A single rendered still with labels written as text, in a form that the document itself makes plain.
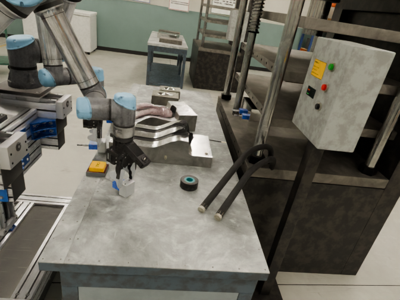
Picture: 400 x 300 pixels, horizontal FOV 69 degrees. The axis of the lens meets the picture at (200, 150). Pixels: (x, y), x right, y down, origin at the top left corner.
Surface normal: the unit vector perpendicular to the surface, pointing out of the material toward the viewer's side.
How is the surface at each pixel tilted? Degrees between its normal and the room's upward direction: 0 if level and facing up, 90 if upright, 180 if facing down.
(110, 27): 90
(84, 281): 90
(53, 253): 0
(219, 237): 0
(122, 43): 90
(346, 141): 90
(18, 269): 0
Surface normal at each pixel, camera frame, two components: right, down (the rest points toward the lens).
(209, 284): 0.07, 0.46
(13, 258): 0.14, -0.88
